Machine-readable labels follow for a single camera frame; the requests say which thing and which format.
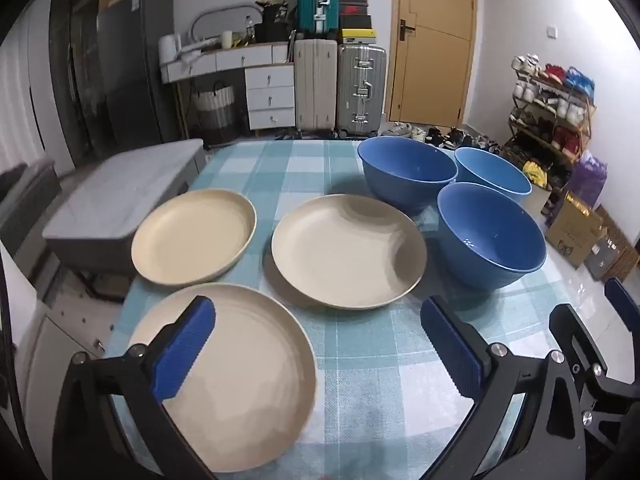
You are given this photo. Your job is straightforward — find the beige round plate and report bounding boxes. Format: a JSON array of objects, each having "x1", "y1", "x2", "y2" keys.
[
  {"x1": 131, "y1": 189, "x2": 257, "y2": 286},
  {"x1": 127, "y1": 282, "x2": 318, "y2": 476},
  {"x1": 271, "y1": 193, "x2": 427, "y2": 310}
]

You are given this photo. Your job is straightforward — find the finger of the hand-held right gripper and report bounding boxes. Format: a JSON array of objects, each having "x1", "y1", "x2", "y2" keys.
[
  {"x1": 604, "y1": 277, "x2": 640, "y2": 326},
  {"x1": 549, "y1": 303, "x2": 640, "y2": 441}
]

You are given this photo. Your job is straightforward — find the silver suitcase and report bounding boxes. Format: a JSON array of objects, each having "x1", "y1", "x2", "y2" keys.
[{"x1": 336, "y1": 44, "x2": 388, "y2": 138}]

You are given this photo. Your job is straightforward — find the grey refrigerator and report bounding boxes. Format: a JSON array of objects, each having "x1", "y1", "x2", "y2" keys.
[{"x1": 97, "y1": 0, "x2": 176, "y2": 146}]

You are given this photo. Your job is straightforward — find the wooden door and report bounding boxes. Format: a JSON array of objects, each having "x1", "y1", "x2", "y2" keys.
[{"x1": 385, "y1": 0, "x2": 478, "y2": 136}]

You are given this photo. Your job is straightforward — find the shelved shoes collection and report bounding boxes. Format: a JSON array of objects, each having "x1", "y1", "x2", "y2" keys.
[{"x1": 510, "y1": 54, "x2": 598, "y2": 161}]

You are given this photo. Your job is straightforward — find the white curtain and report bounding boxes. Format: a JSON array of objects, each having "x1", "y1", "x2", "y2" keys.
[{"x1": 0, "y1": 45, "x2": 51, "y2": 171}]

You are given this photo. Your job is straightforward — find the beige suitcase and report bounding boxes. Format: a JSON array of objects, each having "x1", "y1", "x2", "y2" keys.
[{"x1": 294, "y1": 38, "x2": 338, "y2": 133}]

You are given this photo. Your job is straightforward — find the black paper bag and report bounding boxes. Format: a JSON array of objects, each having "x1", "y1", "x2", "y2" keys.
[{"x1": 255, "y1": 2, "x2": 291, "y2": 43}]

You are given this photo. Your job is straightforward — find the cardboard box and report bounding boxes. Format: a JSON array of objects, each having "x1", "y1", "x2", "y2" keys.
[{"x1": 545, "y1": 191, "x2": 608, "y2": 268}]

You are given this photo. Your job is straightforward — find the oval mirror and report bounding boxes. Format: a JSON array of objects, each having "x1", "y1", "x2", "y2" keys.
[{"x1": 189, "y1": 4, "x2": 263, "y2": 43}]

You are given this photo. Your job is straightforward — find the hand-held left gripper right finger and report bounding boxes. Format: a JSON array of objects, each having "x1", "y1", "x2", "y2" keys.
[{"x1": 419, "y1": 295, "x2": 587, "y2": 480}]

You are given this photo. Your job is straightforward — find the teal checked tablecloth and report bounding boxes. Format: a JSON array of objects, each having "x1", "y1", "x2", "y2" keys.
[{"x1": 102, "y1": 139, "x2": 596, "y2": 480}]

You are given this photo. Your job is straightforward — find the yellow black shoe box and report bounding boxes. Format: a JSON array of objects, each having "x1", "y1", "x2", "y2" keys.
[{"x1": 341, "y1": 28, "x2": 377, "y2": 46}]

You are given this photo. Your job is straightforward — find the white vanity desk with drawers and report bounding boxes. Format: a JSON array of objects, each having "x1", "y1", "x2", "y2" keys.
[{"x1": 160, "y1": 40, "x2": 296, "y2": 131}]

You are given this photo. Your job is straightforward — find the dark blue bowl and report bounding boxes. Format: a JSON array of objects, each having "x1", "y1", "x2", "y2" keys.
[
  {"x1": 357, "y1": 136, "x2": 458, "y2": 213},
  {"x1": 436, "y1": 181, "x2": 547, "y2": 291}
]

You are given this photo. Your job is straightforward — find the assorted sneakers row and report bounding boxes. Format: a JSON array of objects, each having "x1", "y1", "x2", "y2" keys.
[{"x1": 382, "y1": 121, "x2": 506, "y2": 153}]

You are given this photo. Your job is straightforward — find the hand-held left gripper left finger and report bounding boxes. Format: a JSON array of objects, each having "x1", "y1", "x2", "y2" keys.
[{"x1": 51, "y1": 295, "x2": 217, "y2": 480}]

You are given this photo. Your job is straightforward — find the light blue bowl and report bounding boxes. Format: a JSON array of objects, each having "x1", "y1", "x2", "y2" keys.
[{"x1": 454, "y1": 147, "x2": 532, "y2": 204}]

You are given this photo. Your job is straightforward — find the white trash bin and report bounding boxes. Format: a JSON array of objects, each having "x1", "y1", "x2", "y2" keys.
[{"x1": 522, "y1": 180, "x2": 553, "y2": 216}]

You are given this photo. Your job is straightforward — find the teal suitcase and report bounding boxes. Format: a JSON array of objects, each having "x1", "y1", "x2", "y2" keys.
[{"x1": 297, "y1": 0, "x2": 341, "y2": 38}]

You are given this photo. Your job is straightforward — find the wooden shoe rack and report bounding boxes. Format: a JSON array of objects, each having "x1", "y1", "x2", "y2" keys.
[{"x1": 502, "y1": 55, "x2": 598, "y2": 201}]

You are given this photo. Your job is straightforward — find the yellow plastic bag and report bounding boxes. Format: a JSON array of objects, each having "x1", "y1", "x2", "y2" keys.
[{"x1": 522, "y1": 160, "x2": 551, "y2": 186}]

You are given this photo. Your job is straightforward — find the white paper towel roll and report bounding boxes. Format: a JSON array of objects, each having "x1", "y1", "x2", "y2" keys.
[{"x1": 160, "y1": 34, "x2": 183, "y2": 61}]

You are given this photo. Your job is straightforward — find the woven laundry basket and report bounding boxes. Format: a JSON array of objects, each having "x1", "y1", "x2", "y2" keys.
[{"x1": 192, "y1": 82, "x2": 236, "y2": 146}]

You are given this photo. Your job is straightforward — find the grey flat box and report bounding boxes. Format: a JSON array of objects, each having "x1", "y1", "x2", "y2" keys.
[{"x1": 585, "y1": 230, "x2": 621, "y2": 281}]

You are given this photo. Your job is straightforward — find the purple plastic bag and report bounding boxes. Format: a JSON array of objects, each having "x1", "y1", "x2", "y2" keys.
[{"x1": 567, "y1": 150, "x2": 608, "y2": 211}]

